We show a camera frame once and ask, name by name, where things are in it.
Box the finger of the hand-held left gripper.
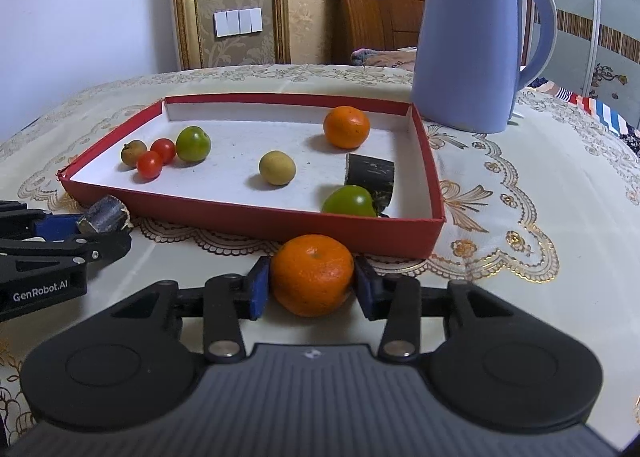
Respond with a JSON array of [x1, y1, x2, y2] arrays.
[[0, 229, 132, 279], [0, 201, 83, 240]]

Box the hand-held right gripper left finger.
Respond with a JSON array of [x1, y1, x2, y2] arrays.
[[106, 257, 271, 364]]

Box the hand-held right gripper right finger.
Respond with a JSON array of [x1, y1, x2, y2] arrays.
[[354, 257, 521, 364]]

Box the mandarin orange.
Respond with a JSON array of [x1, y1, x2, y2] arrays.
[[323, 106, 371, 150], [270, 234, 355, 318]]

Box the green tomato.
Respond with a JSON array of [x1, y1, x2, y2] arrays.
[[321, 185, 378, 218], [175, 126, 212, 162]]

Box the red cherry tomato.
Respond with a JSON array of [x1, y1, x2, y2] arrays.
[[150, 138, 177, 165], [136, 150, 164, 181]]

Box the brown longan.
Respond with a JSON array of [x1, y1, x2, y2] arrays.
[[120, 140, 148, 168]]

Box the red cardboard box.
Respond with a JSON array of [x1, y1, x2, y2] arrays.
[[58, 94, 446, 260]]

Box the yellowish longan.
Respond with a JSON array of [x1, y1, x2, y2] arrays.
[[258, 150, 297, 186]]

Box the blue electric kettle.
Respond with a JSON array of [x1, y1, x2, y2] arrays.
[[413, 0, 558, 134]]

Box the wooden headboard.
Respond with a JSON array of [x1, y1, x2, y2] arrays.
[[327, 0, 426, 66]]

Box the floral sliding door wardrobe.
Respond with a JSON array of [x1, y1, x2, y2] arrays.
[[522, 0, 640, 112]]

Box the gilded wall panel frame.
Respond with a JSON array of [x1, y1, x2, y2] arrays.
[[170, 0, 292, 70]]

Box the white wall switch panel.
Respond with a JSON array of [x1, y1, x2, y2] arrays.
[[213, 7, 264, 38]]

